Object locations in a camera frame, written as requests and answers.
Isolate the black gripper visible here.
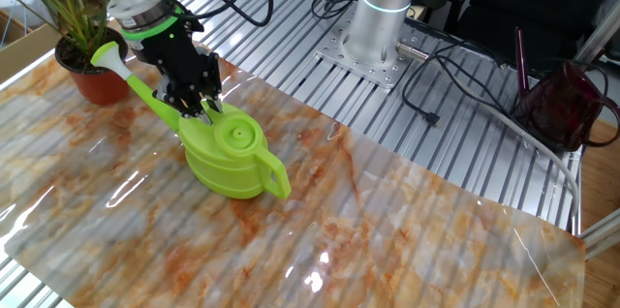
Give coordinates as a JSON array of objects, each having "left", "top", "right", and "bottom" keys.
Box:
[{"left": 128, "top": 17, "right": 225, "bottom": 128}]

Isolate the green plastic watering can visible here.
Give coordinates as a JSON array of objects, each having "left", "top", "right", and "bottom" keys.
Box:
[{"left": 90, "top": 40, "right": 293, "bottom": 200}]

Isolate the green plant in terracotta pot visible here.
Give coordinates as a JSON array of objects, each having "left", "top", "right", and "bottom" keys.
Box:
[{"left": 0, "top": 0, "right": 131, "bottom": 107}]

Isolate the brown cardboard box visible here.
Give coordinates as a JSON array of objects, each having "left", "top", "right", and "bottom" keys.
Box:
[{"left": 0, "top": 10, "right": 62, "bottom": 84}]

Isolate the orange marble pattern mat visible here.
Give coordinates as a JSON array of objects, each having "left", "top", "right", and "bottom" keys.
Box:
[{"left": 0, "top": 7, "right": 587, "bottom": 308}]

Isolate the dark red transparent watering can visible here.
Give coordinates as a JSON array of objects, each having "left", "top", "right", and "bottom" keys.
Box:
[{"left": 512, "top": 26, "right": 620, "bottom": 153}]

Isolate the green wrist adapter ring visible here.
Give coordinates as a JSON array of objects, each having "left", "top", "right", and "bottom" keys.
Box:
[{"left": 119, "top": 5, "right": 184, "bottom": 42}]

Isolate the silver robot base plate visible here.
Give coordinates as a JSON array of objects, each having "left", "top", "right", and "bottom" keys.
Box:
[{"left": 315, "top": 5, "right": 430, "bottom": 90}]

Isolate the black usb cable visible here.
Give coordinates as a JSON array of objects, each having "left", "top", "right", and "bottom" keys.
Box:
[{"left": 401, "top": 41, "right": 510, "bottom": 128}]

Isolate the grey cable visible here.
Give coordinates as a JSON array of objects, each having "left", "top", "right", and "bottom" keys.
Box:
[{"left": 435, "top": 68, "right": 582, "bottom": 231}]

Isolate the aluminium frame post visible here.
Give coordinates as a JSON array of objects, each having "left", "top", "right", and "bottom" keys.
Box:
[
  {"left": 578, "top": 208, "right": 620, "bottom": 261},
  {"left": 574, "top": 0, "right": 620, "bottom": 65}
]

